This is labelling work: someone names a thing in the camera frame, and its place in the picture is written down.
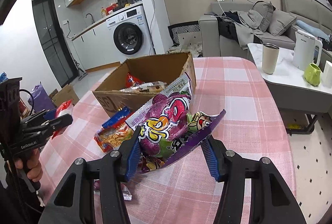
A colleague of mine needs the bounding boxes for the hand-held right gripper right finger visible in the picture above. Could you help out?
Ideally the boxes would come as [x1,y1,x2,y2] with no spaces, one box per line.
[198,134,308,224]

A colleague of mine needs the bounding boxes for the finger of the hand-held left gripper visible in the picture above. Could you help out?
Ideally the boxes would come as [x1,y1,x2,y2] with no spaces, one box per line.
[22,114,73,140]
[21,109,59,126]

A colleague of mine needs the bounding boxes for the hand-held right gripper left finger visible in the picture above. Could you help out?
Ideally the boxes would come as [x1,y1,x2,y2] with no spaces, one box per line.
[39,125,143,224]

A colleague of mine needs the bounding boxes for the red and white cracker packet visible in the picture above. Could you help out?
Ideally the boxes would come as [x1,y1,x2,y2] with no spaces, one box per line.
[52,100,73,139]

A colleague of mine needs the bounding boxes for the orange noodle snack packet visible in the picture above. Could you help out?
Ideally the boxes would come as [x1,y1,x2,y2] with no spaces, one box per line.
[94,125,134,153]

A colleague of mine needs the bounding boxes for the purple yellow-lettered snack bag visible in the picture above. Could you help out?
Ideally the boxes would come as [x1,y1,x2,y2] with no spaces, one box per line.
[137,109,227,174]

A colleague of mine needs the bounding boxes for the blue cookie packet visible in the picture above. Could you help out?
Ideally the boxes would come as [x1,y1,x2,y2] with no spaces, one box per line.
[102,106,131,129]

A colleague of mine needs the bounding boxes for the glittery purple snack bag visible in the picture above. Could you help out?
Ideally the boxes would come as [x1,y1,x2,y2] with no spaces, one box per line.
[152,92,193,134]

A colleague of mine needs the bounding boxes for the snacks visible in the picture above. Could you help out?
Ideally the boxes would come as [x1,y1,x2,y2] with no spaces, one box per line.
[121,81,167,95]

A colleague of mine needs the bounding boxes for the white long snack packet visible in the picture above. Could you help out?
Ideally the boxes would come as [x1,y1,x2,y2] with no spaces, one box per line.
[125,72,192,129]

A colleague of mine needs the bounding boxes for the red cone snack bag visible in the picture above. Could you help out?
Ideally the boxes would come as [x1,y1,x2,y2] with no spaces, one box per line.
[126,72,145,89]

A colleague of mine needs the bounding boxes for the brown cardboard box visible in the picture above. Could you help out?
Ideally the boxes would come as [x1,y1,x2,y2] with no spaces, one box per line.
[93,52,197,118]

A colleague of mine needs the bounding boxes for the person's left forearm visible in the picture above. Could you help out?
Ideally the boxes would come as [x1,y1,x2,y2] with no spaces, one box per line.
[0,164,45,224]

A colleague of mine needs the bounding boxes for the person's left hand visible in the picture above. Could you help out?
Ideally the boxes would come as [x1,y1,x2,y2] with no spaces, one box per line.
[14,147,44,188]

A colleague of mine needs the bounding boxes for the purple plastic bag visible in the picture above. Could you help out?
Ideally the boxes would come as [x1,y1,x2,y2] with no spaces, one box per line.
[28,81,54,111]

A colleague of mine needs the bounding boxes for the plain floor cardboard box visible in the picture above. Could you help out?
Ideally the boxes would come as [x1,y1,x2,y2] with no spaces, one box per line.
[49,84,79,108]

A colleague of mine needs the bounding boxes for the upright vacuum cleaner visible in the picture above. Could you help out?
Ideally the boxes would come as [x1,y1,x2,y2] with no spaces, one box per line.
[73,59,85,81]

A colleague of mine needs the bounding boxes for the pink checked tablecloth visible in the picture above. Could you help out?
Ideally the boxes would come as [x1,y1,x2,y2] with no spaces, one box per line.
[39,56,297,224]

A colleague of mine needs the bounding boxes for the black glass door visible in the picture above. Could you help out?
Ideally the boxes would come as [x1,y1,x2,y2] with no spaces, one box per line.
[32,0,78,87]

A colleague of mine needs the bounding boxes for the white kitchen counter cabinet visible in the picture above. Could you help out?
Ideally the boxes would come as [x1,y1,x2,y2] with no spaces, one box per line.
[71,1,143,71]

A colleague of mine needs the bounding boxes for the white side table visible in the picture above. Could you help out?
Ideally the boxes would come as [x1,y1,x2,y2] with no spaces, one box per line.
[247,43,332,135]

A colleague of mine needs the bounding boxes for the crumpled white cloth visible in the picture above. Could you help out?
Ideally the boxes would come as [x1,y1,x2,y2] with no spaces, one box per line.
[167,42,203,55]

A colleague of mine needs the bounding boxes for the beige tumbler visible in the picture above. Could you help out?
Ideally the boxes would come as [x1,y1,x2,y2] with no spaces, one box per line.
[261,43,280,74]

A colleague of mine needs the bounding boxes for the white washing machine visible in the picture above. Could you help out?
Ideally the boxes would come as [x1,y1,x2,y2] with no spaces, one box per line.
[106,5,156,56]

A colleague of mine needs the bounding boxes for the grey sofa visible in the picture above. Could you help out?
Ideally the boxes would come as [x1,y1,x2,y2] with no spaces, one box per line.
[198,0,332,58]

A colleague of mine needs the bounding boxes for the green mug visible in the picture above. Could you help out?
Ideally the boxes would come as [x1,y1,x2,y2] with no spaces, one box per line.
[304,63,322,87]

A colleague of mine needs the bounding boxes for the black white patterned box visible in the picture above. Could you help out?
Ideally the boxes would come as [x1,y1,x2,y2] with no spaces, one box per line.
[168,21,201,46]

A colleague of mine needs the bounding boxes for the black clothes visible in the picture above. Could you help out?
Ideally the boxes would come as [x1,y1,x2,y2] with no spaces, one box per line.
[218,11,244,40]

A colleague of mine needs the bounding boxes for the grey jacket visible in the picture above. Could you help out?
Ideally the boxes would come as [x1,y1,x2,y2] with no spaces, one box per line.
[235,10,265,49]

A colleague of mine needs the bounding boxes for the white electric kettle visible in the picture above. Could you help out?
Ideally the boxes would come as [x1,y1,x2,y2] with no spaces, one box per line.
[293,30,323,71]

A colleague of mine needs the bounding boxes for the grey cushion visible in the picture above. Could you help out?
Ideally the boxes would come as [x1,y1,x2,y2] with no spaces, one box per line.
[267,10,297,36]
[252,1,276,33]

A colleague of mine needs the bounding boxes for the light blue pillow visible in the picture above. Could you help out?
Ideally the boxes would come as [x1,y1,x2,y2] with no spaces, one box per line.
[296,20,330,41]

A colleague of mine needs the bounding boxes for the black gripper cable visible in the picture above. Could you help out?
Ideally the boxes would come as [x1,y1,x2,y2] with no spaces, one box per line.
[19,89,35,116]

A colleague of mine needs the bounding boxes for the white charger cable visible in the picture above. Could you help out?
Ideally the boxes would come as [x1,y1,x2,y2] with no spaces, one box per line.
[219,1,229,18]

